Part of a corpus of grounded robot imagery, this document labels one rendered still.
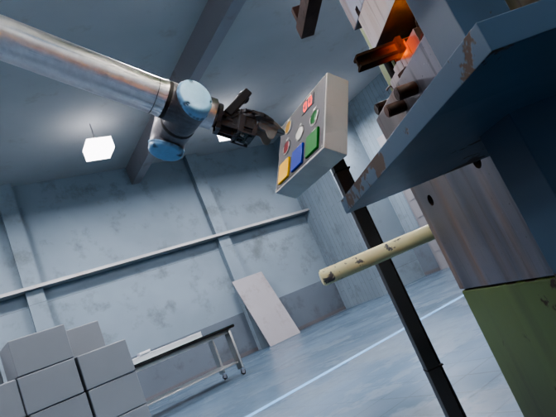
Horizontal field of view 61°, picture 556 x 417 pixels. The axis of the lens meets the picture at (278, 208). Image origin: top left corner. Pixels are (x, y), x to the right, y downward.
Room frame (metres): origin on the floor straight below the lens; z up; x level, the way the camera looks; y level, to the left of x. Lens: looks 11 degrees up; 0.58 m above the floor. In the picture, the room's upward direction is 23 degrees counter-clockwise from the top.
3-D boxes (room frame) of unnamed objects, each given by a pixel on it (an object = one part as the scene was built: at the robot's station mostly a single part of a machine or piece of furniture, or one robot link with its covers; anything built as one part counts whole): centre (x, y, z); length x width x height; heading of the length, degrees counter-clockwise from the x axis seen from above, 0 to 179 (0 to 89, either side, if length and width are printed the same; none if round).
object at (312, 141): (1.38, -0.18, 1.01); 0.07 x 0.05 x 0.07; 32
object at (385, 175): (0.48, -0.26, 0.68); 0.40 x 0.30 x 0.02; 9
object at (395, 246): (1.32, -0.25, 0.62); 0.44 x 0.05 x 0.05; 97
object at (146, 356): (6.34, 2.31, 0.40); 2.21 x 0.89 x 0.80; 129
